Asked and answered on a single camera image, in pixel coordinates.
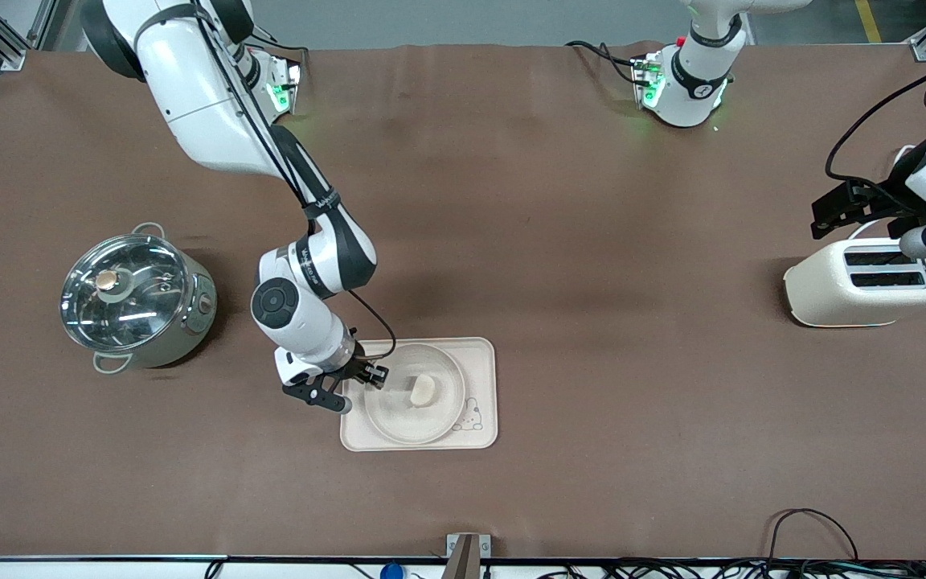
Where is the grey metal bracket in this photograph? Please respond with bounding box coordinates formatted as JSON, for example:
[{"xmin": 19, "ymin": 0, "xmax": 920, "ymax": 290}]
[{"xmin": 445, "ymin": 532, "xmax": 492, "ymax": 579}]

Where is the black right arm base cable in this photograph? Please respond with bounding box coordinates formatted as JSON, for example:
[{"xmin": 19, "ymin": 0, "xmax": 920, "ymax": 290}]
[{"xmin": 250, "ymin": 27, "xmax": 309, "ymax": 67}]

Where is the black arm base cable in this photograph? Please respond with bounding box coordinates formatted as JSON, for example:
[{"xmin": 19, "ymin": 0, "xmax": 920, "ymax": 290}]
[
  {"xmin": 250, "ymin": 27, "xmax": 309, "ymax": 67},
  {"xmin": 563, "ymin": 39, "xmax": 642, "ymax": 86}
]

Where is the cream two-slot toaster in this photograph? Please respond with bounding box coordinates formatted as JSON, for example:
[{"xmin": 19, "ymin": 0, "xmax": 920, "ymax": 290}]
[{"xmin": 783, "ymin": 237, "xmax": 926, "ymax": 328}]

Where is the round beige plate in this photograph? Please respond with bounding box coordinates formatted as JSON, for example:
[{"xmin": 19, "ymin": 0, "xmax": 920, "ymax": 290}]
[{"xmin": 363, "ymin": 343, "xmax": 466, "ymax": 445}]

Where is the beige rabbit print tray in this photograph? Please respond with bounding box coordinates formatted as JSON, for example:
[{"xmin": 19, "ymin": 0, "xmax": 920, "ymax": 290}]
[{"xmin": 340, "ymin": 337, "xmax": 498, "ymax": 452}]

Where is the black cable bundle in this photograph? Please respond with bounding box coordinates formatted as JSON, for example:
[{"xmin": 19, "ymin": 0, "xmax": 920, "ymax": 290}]
[{"xmin": 543, "ymin": 558, "xmax": 926, "ymax": 579}]

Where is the glass pot lid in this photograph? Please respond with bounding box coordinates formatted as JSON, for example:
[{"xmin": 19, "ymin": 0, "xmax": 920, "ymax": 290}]
[{"xmin": 59, "ymin": 233, "xmax": 191, "ymax": 352}]

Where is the brown table cloth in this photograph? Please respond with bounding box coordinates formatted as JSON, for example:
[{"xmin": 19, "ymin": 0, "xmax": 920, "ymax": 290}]
[{"xmin": 0, "ymin": 42, "xmax": 926, "ymax": 560}]

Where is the steel pot with glass lid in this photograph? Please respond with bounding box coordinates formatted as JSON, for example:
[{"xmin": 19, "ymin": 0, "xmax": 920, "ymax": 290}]
[{"xmin": 59, "ymin": 223, "xmax": 219, "ymax": 375}]

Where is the black left arm base cable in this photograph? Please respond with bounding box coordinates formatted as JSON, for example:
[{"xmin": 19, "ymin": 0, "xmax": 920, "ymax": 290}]
[{"xmin": 563, "ymin": 39, "xmax": 642, "ymax": 86}]

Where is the white toaster cord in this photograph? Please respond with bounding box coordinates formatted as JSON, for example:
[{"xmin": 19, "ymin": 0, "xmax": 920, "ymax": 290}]
[{"xmin": 847, "ymin": 145, "xmax": 918, "ymax": 240}]

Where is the black looped cable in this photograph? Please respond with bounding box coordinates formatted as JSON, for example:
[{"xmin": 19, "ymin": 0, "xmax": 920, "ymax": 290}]
[{"xmin": 767, "ymin": 508, "xmax": 859, "ymax": 564}]

